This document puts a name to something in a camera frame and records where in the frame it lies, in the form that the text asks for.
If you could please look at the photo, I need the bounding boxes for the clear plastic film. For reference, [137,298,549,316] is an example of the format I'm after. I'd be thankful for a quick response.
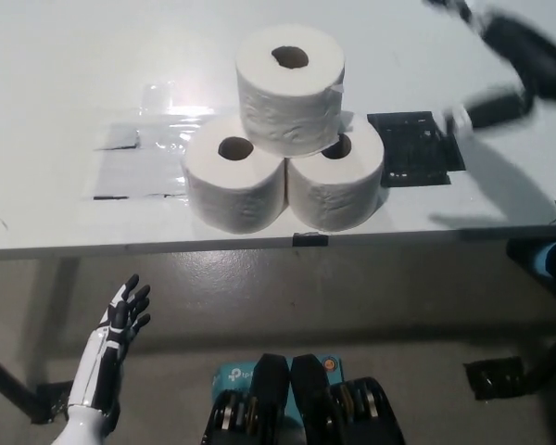
[136,82,240,152]

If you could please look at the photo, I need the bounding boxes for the clear plastic sheet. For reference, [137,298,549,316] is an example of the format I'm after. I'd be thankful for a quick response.
[92,123,191,201]

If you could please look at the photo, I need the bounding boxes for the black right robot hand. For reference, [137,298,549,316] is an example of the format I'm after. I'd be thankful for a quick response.
[424,0,556,139]

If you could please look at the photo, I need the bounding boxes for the black tape patch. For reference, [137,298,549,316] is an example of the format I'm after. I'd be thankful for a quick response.
[365,109,467,189]

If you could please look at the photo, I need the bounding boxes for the black object with blue patch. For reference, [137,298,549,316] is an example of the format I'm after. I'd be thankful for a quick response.
[505,238,556,298]

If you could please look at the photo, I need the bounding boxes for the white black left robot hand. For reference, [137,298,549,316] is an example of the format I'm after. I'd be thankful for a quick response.
[69,273,152,413]

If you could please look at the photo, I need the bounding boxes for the teal router box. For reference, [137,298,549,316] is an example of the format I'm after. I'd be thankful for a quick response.
[211,354,344,427]

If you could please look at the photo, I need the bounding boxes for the black diagonal table leg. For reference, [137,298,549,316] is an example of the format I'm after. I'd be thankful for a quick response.
[0,347,36,426]
[530,324,556,395]

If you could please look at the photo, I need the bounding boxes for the white toilet paper roll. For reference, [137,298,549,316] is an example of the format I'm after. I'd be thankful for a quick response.
[284,110,385,232]
[181,113,288,234]
[234,25,347,157]

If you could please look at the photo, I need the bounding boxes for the small black edge clip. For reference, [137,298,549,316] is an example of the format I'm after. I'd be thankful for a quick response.
[292,231,329,247]

